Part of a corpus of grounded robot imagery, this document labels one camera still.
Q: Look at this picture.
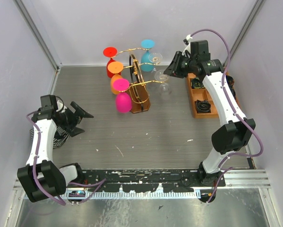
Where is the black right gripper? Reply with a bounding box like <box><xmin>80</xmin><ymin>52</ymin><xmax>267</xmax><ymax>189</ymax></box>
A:
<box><xmin>162</xmin><ymin>51</ymin><xmax>195</xmax><ymax>79</ymax></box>

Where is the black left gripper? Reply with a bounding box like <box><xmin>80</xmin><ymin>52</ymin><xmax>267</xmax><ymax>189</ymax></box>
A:
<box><xmin>58</xmin><ymin>101</ymin><xmax>93</xmax><ymax>137</ymax></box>

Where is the striped black white cloth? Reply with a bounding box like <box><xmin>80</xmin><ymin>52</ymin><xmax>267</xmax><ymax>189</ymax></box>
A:
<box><xmin>29</xmin><ymin>126</ymin><xmax>70</xmax><ymax>149</ymax></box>

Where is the clear wine glass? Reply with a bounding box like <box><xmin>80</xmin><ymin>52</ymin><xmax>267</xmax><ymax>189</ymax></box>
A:
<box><xmin>154</xmin><ymin>70</ymin><xmax>171</xmax><ymax>96</ymax></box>
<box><xmin>149</xmin><ymin>53</ymin><xmax>163</xmax><ymax>72</ymax></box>

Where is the clear wine glass front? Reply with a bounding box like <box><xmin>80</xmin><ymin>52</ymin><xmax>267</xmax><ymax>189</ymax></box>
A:
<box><xmin>154</xmin><ymin>70</ymin><xmax>171</xmax><ymax>96</ymax></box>

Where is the wooden compartment tray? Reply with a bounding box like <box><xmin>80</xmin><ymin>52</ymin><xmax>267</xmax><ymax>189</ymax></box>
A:
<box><xmin>186</xmin><ymin>72</ymin><xmax>245</xmax><ymax>124</ymax></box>

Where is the gold wire wine glass rack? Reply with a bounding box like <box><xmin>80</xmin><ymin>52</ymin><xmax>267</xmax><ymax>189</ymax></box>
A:
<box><xmin>114</xmin><ymin>48</ymin><xmax>159</xmax><ymax>114</ymax></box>

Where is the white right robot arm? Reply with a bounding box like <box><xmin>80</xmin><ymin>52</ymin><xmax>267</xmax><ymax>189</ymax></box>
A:
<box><xmin>164</xmin><ymin>35</ymin><xmax>256</xmax><ymax>186</ymax></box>

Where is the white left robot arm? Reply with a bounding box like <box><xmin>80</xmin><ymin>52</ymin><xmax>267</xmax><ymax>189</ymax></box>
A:
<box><xmin>17</xmin><ymin>95</ymin><xmax>93</xmax><ymax>206</ymax></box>

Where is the blue wine glass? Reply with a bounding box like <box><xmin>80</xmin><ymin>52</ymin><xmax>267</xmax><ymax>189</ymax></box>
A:
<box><xmin>140</xmin><ymin>39</ymin><xmax>155</xmax><ymax>72</ymax></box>

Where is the pink wine glass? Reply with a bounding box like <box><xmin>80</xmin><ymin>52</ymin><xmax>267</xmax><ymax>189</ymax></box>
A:
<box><xmin>113</xmin><ymin>79</ymin><xmax>132</xmax><ymax>113</ymax></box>

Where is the orange wine glass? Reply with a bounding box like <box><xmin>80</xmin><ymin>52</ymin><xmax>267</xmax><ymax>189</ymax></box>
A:
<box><xmin>107</xmin><ymin>61</ymin><xmax>124</xmax><ymax>95</ymax></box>

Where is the red wine glass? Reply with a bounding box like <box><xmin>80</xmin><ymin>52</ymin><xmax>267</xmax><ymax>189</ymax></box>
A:
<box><xmin>103</xmin><ymin>46</ymin><xmax>118</xmax><ymax>78</ymax></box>

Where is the dark rolled fabric rear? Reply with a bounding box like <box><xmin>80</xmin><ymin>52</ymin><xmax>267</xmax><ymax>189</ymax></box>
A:
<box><xmin>191</xmin><ymin>78</ymin><xmax>203</xmax><ymax>89</ymax></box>

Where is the dark rolled fabric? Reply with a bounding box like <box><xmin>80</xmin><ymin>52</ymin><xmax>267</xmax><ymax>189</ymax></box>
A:
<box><xmin>226</xmin><ymin>75</ymin><xmax>235</xmax><ymax>89</ymax></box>
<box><xmin>195</xmin><ymin>100</ymin><xmax>211</xmax><ymax>114</ymax></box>
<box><xmin>191</xmin><ymin>78</ymin><xmax>203</xmax><ymax>89</ymax></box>

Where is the dark rolled fabric front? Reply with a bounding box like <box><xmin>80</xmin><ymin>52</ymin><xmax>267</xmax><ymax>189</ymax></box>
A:
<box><xmin>195</xmin><ymin>100</ymin><xmax>211</xmax><ymax>114</ymax></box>

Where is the dark rolled fabric right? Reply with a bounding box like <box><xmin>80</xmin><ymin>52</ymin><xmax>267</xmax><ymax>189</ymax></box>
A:
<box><xmin>226</xmin><ymin>75</ymin><xmax>235</xmax><ymax>89</ymax></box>

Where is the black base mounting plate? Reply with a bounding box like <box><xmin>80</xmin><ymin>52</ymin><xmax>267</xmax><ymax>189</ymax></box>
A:
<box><xmin>74</xmin><ymin>169</ymin><xmax>220</xmax><ymax>193</ymax></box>

